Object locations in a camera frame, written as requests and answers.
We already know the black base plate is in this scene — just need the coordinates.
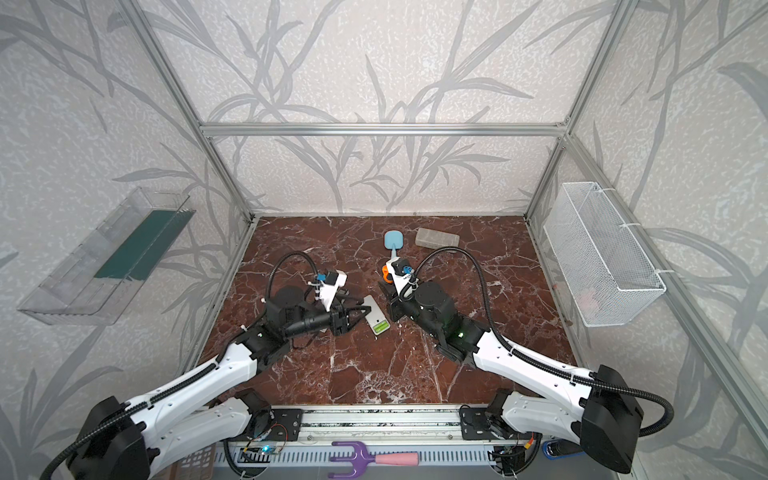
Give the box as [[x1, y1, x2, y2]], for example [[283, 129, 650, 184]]
[[458, 405, 537, 442], [240, 408, 304, 442]]

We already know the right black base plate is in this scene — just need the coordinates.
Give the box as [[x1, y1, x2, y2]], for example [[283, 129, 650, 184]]
[[458, 405, 537, 442]]

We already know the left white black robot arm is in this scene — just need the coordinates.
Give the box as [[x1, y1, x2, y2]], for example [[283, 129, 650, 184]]
[[63, 286, 372, 479]]

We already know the orange black small screwdriver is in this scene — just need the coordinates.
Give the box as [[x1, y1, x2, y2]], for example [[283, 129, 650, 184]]
[[381, 265, 394, 284]]

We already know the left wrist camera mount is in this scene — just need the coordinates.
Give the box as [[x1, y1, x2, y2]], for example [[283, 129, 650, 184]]
[[309, 270, 348, 312]]

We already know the light blue small spatula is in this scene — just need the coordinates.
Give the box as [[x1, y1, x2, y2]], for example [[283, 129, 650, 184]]
[[384, 230, 404, 260]]

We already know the blue black device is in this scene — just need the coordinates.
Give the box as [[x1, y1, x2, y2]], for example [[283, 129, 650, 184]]
[[541, 439, 584, 460]]

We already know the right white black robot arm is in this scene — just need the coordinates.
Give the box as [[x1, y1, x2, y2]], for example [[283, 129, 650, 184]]
[[379, 281, 644, 474]]

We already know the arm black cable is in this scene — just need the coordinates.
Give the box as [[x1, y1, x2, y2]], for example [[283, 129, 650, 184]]
[[38, 250, 319, 480], [398, 245, 675, 438]]

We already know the purple pink garden fork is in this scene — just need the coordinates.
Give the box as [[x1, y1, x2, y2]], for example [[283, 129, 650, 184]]
[[328, 441, 420, 479]]

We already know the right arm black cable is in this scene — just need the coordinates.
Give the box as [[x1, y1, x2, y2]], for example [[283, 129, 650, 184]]
[[398, 245, 675, 438]]

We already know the white remote control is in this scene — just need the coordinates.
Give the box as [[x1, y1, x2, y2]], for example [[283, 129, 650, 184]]
[[363, 295, 391, 337]]

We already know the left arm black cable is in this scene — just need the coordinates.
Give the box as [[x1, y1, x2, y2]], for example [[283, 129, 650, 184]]
[[38, 250, 319, 480]]

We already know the brown plastic basket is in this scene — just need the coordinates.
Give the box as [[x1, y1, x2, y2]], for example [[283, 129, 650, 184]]
[[172, 444, 216, 480]]

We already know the clear wall shelf green mat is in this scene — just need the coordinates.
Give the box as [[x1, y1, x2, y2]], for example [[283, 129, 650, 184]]
[[18, 187, 196, 326]]

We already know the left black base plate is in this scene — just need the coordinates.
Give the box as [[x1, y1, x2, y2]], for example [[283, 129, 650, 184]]
[[240, 408, 304, 442]]

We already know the white wire mesh basket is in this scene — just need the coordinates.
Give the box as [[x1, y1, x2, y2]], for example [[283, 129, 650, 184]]
[[544, 182, 666, 327]]

